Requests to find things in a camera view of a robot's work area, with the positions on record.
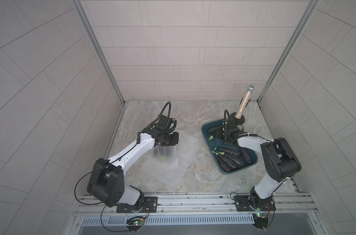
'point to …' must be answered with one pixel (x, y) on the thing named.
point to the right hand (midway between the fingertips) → (216, 131)
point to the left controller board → (134, 223)
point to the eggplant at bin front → (222, 151)
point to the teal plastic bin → (214, 142)
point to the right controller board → (260, 220)
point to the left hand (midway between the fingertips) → (181, 139)
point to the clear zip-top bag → (168, 164)
